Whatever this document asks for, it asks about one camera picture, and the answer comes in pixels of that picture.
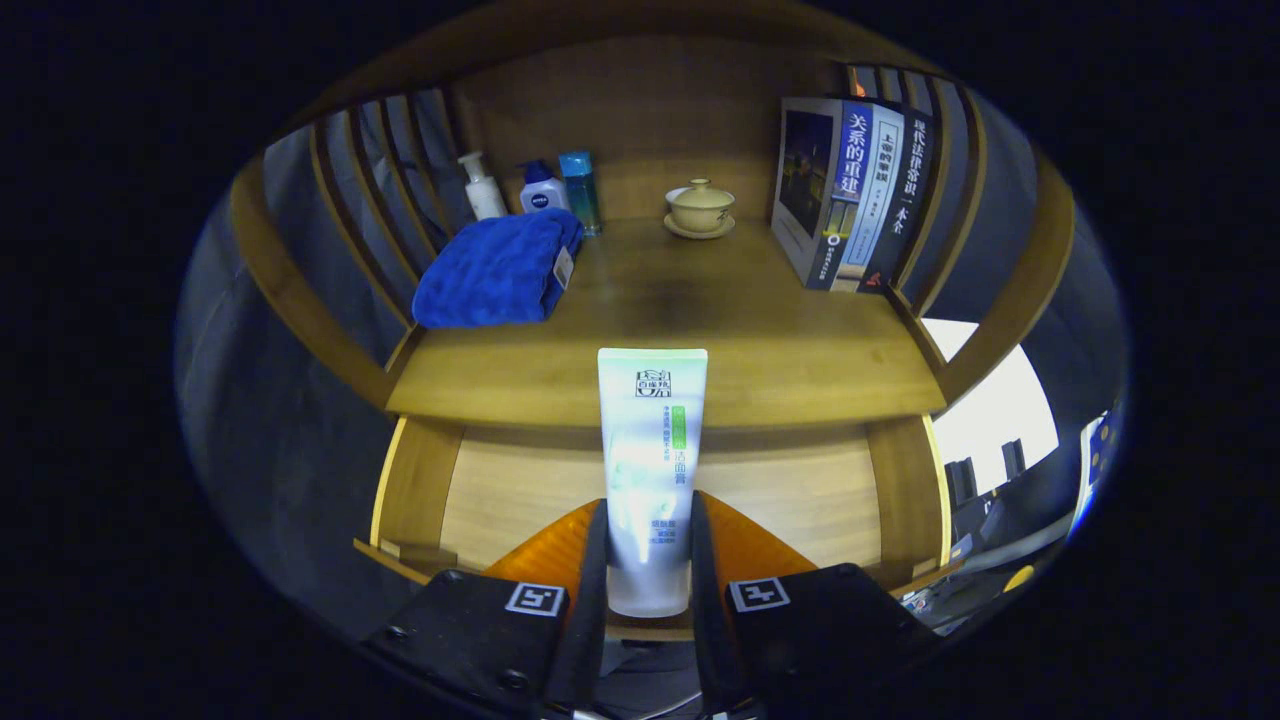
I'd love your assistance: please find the white side cabinet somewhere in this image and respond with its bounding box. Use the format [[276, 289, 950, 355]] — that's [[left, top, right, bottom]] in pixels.
[[920, 318, 1061, 496]]

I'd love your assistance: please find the beige lidded teacup with saucer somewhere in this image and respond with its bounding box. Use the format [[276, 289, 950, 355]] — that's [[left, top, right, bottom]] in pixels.
[[664, 178, 737, 241]]

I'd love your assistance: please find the black spine book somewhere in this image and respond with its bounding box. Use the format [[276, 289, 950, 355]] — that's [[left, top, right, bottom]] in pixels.
[[858, 108, 936, 294]]

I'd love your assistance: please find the wooden drawer with black knob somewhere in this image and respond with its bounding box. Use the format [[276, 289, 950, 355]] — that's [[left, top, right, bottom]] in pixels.
[[352, 413, 969, 643]]

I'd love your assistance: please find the light blue spine book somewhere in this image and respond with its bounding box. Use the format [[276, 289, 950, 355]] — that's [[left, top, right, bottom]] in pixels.
[[838, 103, 906, 294]]

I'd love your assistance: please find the white lotion bottle blue cap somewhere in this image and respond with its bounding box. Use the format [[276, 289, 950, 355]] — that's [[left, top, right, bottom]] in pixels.
[[518, 160, 571, 214]]

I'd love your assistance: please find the teal bottle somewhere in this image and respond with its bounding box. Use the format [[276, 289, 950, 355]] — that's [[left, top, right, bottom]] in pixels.
[[558, 151, 604, 237]]

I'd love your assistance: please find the wooden countertop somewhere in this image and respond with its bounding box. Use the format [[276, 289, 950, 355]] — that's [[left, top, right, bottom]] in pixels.
[[385, 215, 948, 431]]

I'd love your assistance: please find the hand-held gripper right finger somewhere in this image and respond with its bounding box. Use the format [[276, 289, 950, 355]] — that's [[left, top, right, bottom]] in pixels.
[[690, 490, 941, 719]]

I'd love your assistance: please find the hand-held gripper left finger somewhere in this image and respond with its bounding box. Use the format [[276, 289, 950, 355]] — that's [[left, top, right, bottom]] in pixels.
[[360, 497, 609, 719]]

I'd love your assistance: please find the blue folded towel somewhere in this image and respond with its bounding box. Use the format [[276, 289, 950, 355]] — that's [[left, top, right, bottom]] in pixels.
[[412, 208, 585, 329]]

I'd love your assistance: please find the white pump bottle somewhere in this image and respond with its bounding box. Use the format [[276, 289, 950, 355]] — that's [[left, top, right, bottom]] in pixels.
[[457, 151, 509, 221]]

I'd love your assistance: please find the wooden cabinet with slatted sides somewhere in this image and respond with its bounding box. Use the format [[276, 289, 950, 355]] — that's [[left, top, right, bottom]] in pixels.
[[228, 0, 1076, 421]]

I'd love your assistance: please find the white facial cleanser tube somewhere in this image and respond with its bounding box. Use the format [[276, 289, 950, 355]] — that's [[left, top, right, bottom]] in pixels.
[[597, 347, 709, 618]]

